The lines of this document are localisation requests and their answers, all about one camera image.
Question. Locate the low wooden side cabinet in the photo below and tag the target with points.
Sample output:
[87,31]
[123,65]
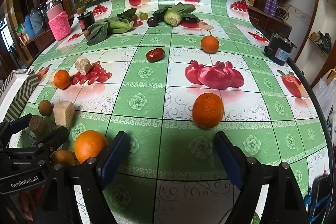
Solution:
[39,41]

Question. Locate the red jujube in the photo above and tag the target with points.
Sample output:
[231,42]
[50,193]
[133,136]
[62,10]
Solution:
[155,54]

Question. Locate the black jar right edge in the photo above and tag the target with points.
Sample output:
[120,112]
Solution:
[279,48]

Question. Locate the small brown round fruit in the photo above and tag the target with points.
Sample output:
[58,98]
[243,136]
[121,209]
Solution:
[134,17]

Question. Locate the small tan longan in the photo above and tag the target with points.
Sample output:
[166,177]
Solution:
[87,33]

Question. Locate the dark jar with red label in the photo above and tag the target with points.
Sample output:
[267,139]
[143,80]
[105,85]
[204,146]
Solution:
[86,21]

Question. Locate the large dimpled orange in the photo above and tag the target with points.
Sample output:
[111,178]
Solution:
[208,110]

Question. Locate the white plastic bag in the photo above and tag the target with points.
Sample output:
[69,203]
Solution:
[325,92]

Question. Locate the pale green cabbage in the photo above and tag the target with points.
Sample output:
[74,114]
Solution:
[173,16]

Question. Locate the brown cylindrical cake piece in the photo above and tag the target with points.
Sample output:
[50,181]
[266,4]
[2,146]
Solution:
[36,124]

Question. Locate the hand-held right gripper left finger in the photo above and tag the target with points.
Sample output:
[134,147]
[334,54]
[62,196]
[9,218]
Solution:
[113,158]

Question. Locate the dark wooden cabinet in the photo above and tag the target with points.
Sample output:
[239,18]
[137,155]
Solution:
[273,23]

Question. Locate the large beige cake block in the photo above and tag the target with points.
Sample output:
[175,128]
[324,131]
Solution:
[64,113]

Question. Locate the green tomato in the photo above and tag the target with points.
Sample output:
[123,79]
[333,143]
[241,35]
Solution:
[143,16]

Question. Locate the green bok choy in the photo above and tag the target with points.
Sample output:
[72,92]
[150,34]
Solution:
[113,27]

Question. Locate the jar in pink knit sleeve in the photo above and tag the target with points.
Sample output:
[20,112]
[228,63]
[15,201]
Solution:
[59,22]

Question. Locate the dark purple plum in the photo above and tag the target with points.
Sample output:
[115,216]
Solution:
[152,22]

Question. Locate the chevron patterned white box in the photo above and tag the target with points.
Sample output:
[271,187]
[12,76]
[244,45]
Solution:
[18,90]

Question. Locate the smooth large orange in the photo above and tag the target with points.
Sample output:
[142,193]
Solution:
[89,144]

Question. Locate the small beige cake block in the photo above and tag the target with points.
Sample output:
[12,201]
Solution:
[83,65]

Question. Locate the green checked fruit-print tablecloth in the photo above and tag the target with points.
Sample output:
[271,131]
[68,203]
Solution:
[168,92]

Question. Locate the small orange with stem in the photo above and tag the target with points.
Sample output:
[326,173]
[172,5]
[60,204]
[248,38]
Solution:
[209,44]

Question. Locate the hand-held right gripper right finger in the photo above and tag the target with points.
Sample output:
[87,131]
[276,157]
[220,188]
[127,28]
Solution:
[229,158]

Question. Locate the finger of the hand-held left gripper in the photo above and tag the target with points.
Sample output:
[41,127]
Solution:
[15,123]
[55,140]

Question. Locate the small tangerine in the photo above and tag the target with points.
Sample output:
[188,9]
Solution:
[63,158]

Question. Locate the medium orange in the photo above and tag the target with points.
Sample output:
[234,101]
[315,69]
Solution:
[62,79]

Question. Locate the brown kiwi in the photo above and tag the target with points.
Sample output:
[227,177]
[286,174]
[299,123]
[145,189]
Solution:
[45,107]

